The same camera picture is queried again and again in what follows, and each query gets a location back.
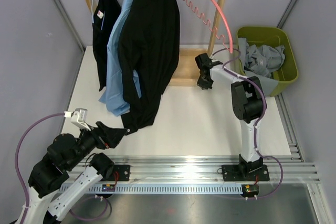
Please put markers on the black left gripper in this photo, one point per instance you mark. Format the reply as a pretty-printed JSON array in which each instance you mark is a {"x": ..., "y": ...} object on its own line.
[{"x": 114, "y": 135}]

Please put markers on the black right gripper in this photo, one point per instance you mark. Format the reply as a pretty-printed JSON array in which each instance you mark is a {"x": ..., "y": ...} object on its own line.
[{"x": 203, "y": 85}]

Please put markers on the grey shirt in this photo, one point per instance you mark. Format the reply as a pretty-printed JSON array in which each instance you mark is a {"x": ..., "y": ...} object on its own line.
[{"x": 261, "y": 61}]

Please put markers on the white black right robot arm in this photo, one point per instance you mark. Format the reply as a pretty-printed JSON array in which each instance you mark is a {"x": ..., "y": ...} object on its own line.
[{"x": 249, "y": 106}]

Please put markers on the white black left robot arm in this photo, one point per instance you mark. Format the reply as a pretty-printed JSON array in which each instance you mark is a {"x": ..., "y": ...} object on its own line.
[{"x": 64, "y": 154}]

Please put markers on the light blue shirt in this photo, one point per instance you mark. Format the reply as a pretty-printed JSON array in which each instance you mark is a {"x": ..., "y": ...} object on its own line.
[{"x": 113, "y": 94}]

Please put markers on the black long-sleeve shirt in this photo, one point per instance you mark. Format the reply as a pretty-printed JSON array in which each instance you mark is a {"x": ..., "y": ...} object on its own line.
[{"x": 148, "y": 51}]

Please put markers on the black t-shirt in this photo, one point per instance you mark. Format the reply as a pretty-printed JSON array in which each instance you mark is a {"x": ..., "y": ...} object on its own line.
[{"x": 104, "y": 18}]

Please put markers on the wooden clothes rack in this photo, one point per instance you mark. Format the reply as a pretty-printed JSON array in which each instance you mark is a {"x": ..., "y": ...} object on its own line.
[{"x": 187, "y": 72}]

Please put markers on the green plastic basket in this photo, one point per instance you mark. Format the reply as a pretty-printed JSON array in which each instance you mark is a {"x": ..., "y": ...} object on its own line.
[{"x": 272, "y": 36}]

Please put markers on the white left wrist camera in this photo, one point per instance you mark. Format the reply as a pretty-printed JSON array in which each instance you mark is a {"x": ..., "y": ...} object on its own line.
[{"x": 78, "y": 118}]

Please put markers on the white slotted cable duct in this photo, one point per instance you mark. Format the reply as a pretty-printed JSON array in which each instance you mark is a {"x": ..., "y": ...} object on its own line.
[{"x": 165, "y": 189}]

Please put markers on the aluminium rail frame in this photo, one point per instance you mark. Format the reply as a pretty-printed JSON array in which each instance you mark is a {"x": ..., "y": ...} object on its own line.
[{"x": 186, "y": 169}]

